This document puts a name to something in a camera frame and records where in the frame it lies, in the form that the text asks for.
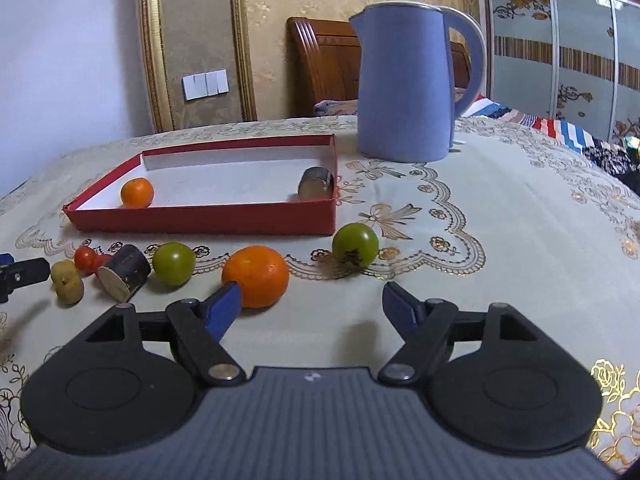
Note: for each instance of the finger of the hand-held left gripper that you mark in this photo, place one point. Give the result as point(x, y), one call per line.
point(30, 271)

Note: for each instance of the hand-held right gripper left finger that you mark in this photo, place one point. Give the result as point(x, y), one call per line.
point(225, 307)

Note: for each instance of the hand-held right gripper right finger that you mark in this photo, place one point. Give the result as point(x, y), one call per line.
point(400, 306)

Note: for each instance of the large orange mandarin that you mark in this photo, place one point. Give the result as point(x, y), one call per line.
point(260, 272)

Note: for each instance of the red cherry tomato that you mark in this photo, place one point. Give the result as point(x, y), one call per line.
point(85, 260)
point(103, 260)

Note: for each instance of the green tomato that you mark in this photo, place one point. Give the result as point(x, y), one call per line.
point(355, 244)
point(173, 263)

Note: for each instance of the red cardboard box tray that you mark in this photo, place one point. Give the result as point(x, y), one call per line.
point(200, 220)

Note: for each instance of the sugarcane piece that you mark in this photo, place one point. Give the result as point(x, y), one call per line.
point(127, 270)
point(316, 183)

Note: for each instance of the small orange mandarin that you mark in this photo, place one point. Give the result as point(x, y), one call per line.
point(137, 193)

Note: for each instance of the pink patterned pillow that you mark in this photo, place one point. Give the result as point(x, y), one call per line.
point(335, 107)

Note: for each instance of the blue electric kettle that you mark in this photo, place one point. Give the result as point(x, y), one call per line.
point(405, 85)

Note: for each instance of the striped colourful blanket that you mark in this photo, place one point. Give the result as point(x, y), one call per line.
point(565, 135)

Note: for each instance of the dark floral cloth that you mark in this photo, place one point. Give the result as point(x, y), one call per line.
point(610, 160)

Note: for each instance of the wooden bed headboard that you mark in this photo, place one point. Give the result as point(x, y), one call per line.
point(325, 60)

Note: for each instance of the green yellow cloth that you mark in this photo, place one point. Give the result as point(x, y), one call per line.
point(632, 141)

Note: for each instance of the floral sliding-door wardrobe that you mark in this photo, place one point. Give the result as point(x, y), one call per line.
point(575, 20)

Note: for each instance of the white wall light switch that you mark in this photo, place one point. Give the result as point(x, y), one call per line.
point(205, 85)

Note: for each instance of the gold wall panel frame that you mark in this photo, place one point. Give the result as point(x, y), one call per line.
point(150, 60)

